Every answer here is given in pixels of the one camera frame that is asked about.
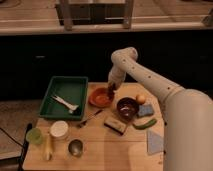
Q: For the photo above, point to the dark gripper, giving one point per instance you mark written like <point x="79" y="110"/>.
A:
<point x="112" y="87"/>

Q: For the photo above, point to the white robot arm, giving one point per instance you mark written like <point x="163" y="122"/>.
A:
<point x="187" y="114"/>

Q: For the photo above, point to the red bowl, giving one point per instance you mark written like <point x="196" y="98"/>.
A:
<point x="99" y="98"/>

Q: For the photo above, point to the dark brown bowl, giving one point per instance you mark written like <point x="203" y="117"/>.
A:
<point x="127" y="108"/>

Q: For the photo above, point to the small yellow onion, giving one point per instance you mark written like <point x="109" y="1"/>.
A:
<point x="141" y="99"/>

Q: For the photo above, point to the green plastic tray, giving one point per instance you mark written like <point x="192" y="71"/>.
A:
<point x="71" y="89"/>

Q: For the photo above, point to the brown rectangular block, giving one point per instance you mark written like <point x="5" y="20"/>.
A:
<point x="116" y="125"/>

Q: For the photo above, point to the green pepper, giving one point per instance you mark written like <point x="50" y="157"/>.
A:
<point x="146" y="125"/>

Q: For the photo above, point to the metal cup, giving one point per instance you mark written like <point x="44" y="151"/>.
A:
<point x="75" y="148"/>

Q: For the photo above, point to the blue triangular cloth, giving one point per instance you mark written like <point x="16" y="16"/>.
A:
<point x="154" y="143"/>

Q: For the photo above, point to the green cup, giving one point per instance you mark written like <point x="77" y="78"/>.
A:
<point x="34" y="136"/>

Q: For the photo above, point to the black bar table edge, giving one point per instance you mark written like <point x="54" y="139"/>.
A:
<point x="24" y="149"/>

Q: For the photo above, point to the metal fork dark handle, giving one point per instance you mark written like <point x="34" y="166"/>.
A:
<point x="83" y="123"/>

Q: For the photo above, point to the wooden shelf frame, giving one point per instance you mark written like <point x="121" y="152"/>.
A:
<point x="94" y="12"/>

